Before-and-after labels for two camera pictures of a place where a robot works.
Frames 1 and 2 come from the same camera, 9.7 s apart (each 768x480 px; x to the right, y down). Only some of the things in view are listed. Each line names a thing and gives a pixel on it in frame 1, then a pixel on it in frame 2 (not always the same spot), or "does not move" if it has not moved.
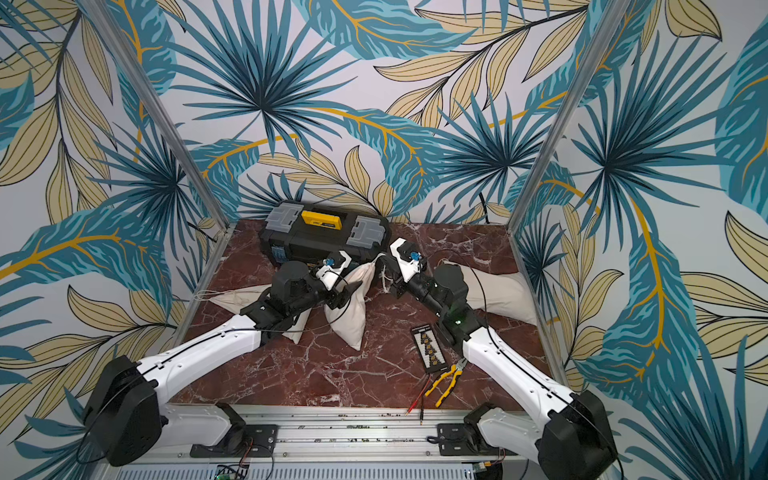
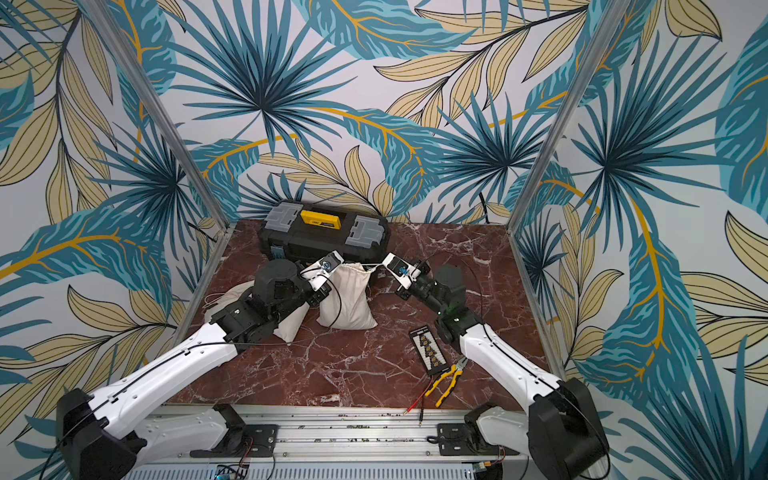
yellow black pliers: x=457 y=369 does not move
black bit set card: x=429 y=349 does not move
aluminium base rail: x=351 y=435 does not move
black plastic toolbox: x=310 y=233 does not move
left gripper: x=341 y=297 → x=319 y=293
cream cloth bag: x=507 y=294 → x=345 y=302
